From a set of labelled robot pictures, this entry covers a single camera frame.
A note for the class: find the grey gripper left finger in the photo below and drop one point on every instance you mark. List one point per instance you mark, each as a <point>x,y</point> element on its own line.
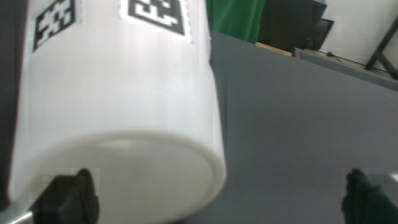
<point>66,204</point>

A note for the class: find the white lamp shade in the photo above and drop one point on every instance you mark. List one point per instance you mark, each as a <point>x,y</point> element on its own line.
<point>117,107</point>

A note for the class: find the dark monitor in background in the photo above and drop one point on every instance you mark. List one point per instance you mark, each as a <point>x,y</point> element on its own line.
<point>293,28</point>

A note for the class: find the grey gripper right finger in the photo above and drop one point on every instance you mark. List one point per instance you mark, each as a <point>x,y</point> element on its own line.
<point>370,200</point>

